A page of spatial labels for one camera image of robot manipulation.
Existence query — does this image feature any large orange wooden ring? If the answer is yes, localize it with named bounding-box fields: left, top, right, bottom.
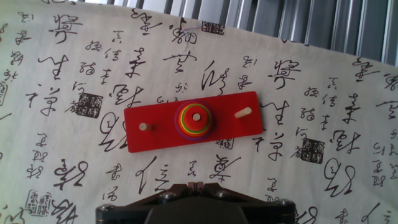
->
left=175, top=101, right=214, bottom=139

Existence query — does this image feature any purple wooden ring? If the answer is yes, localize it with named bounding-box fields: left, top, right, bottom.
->
left=174, top=100, right=215, bottom=141

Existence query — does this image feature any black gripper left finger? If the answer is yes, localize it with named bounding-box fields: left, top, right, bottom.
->
left=95, top=182, right=197, bottom=224

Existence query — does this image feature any medium red wooden ring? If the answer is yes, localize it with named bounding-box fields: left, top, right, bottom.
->
left=182, top=105, right=211, bottom=130

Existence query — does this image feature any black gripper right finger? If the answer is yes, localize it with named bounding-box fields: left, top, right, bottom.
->
left=196, top=182, right=297, bottom=224

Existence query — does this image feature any small red wooden ring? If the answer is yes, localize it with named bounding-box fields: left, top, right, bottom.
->
left=188, top=108, right=206, bottom=126

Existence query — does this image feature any yellow wooden ring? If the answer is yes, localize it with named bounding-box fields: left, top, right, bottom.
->
left=179, top=104, right=212, bottom=131

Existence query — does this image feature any green wooden ring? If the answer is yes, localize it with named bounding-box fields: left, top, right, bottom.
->
left=178, top=103, right=213, bottom=133

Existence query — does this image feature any red wooden Hanoi peg board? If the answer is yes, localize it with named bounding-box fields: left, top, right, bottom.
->
left=123, top=90, right=264, bottom=154

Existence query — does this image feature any white calligraphy print cloth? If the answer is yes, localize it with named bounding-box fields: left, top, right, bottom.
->
left=0, top=0, right=398, bottom=224

